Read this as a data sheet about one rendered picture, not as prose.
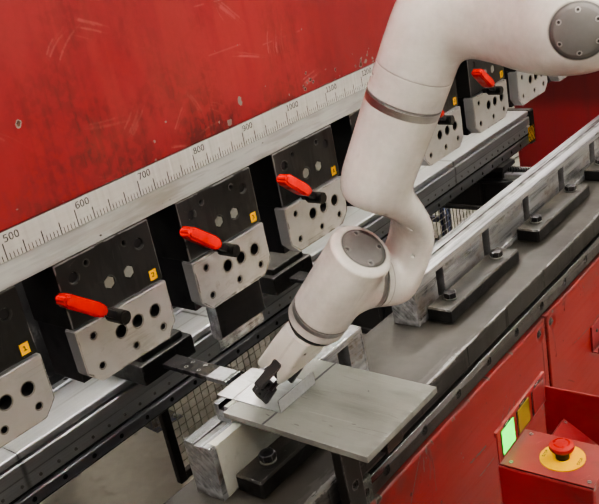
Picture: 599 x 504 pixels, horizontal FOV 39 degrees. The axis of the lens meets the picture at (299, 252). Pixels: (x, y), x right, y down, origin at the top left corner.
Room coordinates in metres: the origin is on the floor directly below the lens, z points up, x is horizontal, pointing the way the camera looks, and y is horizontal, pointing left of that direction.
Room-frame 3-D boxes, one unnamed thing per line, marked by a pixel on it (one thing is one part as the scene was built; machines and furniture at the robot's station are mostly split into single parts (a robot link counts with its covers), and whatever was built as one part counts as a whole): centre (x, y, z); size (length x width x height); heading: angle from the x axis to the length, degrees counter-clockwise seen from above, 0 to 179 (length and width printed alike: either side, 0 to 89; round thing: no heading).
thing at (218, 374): (1.28, 0.24, 1.01); 0.26 x 0.12 x 0.05; 47
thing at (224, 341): (1.18, 0.11, 1.13); 0.10 x 0.02 x 0.10; 137
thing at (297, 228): (1.30, -0.01, 1.26); 0.15 x 0.09 x 0.17; 137
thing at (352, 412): (1.08, 0.00, 1.00); 0.26 x 0.18 x 0.01; 47
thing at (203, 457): (1.22, 0.07, 0.92); 0.39 x 0.06 x 0.10; 137
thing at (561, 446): (1.12, -0.35, 0.79); 0.04 x 0.04 x 0.04
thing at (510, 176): (2.43, -0.53, 0.81); 0.64 x 0.08 x 0.14; 47
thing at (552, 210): (1.87, -0.62, 0.89); 0.30 x 0.05 x 0.03; 137
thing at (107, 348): (1.01, 0.26, 1.26); 0.15 x 0.09 x 0.17; 137
